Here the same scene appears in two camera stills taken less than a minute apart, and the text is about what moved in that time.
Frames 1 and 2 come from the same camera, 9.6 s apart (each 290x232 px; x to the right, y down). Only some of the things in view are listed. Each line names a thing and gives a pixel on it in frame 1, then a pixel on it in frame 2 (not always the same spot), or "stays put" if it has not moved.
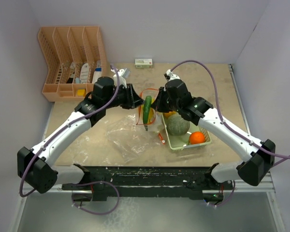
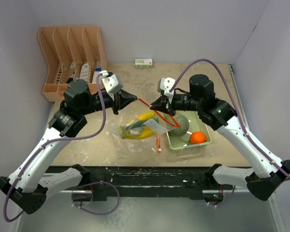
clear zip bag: [147, 114] → [142, 126]
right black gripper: [157, 105] stays put
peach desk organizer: [75, 58] stays put
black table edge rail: [179, 181] stays put
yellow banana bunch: [152, 115] → [146, 132]
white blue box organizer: [98, 72] stays put
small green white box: [143, 63] stays put
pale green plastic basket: [181, 142] stays put
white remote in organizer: [84, 73] stays put
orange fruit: [196, 137] stays put
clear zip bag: [130, 139] → [154, 151]
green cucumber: [147, 107] → [138, 123]
